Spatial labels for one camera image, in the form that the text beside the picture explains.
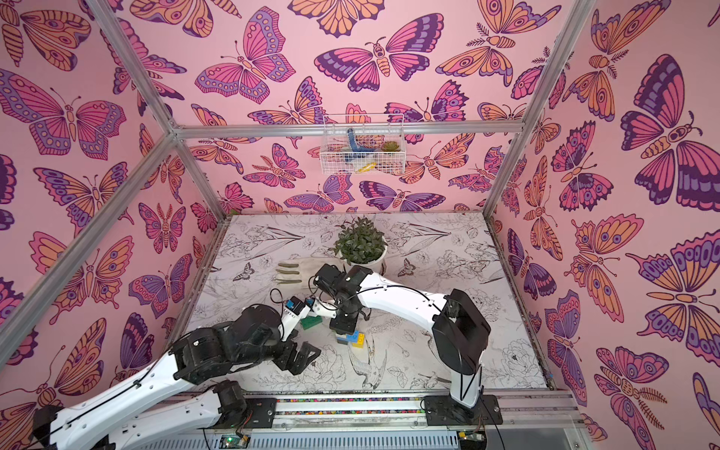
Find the dark green lego brick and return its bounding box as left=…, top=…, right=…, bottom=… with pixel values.
left=300, top=316, right=323, bottom=330

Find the blue lego brick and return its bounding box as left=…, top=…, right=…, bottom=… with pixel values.
left=336, top=332, right=361, bottom=345

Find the yellow lego brick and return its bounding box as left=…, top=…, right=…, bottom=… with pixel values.
left=349, top=332, right=366, bottom=349

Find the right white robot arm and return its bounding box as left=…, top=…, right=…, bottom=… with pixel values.
left=311, top=264, right=491, bottom=411

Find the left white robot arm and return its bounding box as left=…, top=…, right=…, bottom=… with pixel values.
left=32, top=297, right=320, bottom=449

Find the potted green plant white pot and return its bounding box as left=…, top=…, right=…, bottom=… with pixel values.
left=333, top=217, right=387, bottom=273

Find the beige gardening glove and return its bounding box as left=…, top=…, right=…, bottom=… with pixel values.
left=274, top=258, right=324, bottom=284

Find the blue toy in basket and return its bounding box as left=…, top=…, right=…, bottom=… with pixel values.
left=344, top=129, right=375, bottom=162

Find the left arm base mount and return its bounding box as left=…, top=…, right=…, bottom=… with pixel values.
left=201, top=380, right=278, bottom=434

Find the white wire basket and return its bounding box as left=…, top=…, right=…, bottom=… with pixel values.
left=318, top=112, right=407, bottom=176

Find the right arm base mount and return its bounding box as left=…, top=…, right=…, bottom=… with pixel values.
left=420, top=395, right=504, bottom=426

